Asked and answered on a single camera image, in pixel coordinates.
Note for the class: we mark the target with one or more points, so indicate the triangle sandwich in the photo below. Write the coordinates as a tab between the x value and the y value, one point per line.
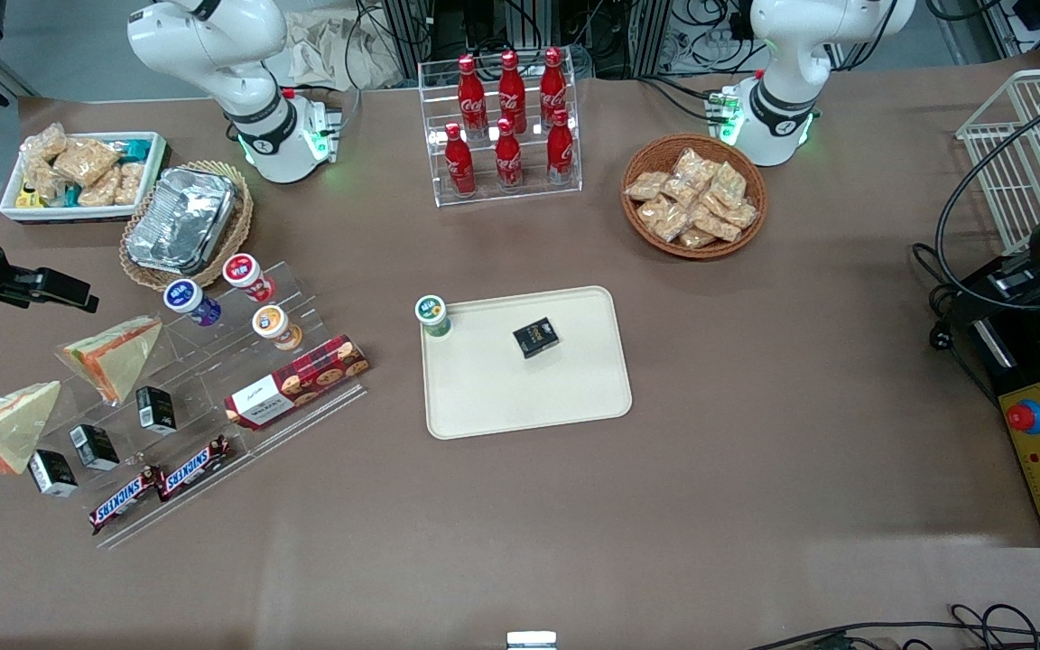
10	429
118	357

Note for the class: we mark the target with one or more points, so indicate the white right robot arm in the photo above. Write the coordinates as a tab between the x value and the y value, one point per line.
213	45

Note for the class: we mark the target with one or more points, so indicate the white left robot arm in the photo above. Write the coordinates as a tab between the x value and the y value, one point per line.
791	99

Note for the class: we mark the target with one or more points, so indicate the flat wicker tray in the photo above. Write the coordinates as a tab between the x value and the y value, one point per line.
236	239

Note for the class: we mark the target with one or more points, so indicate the cream plastic tray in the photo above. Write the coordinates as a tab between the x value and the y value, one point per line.
529	397

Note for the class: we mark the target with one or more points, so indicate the white rectangular bin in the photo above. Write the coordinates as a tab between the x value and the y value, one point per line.
78	213

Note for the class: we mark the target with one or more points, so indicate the yellow snack packet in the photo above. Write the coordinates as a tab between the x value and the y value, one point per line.
28	198

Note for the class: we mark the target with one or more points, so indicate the clear crispy snack packet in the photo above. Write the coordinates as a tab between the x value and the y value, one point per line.
696	238
717	224
130	182
40	181
46	143
101	191
672	226
693	165
654	211
729	183
85	161
740	215
681	190
646	186

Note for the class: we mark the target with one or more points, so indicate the blue lid yogurt cup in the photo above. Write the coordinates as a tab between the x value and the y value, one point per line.
188	298

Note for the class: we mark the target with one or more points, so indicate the aluminium foil container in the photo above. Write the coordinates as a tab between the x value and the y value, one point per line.
181	221

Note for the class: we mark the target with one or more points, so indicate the small black carton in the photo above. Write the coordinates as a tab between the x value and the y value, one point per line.
52	473
156	408
94	447
535	338

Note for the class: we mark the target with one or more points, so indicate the teal snack packet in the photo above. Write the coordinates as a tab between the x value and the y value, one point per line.
135	147

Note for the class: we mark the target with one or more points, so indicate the clear acrylic stepped stand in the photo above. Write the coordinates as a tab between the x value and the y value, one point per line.
213	370

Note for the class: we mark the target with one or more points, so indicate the red lid yogurt cup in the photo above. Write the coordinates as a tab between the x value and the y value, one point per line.
245	271

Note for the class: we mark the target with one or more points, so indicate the snickers bar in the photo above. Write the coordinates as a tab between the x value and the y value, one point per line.
125	499
195	468

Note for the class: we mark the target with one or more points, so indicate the orange lid yogurt cup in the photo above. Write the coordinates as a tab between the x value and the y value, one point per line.
273	323

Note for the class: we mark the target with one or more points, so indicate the red tartan cookie box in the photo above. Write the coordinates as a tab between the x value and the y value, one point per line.
294	384

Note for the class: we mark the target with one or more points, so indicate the crumpled beige cloth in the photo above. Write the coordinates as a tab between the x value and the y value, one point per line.
330	50

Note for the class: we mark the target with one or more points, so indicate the round brown wicker basket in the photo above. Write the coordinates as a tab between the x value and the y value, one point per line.
655	153

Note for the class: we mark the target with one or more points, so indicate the green lid yogurt cup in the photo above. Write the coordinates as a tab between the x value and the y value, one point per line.
432	312

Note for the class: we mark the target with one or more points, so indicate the red cola bottle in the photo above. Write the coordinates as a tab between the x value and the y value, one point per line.
553	86
512	90
459	164
508	158
471	99
561	152

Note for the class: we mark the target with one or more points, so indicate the clear acrylic bottle rack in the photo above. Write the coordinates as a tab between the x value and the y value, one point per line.
529	194

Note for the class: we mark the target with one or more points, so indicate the aluminium frame rack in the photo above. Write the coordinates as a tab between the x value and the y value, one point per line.
628	36

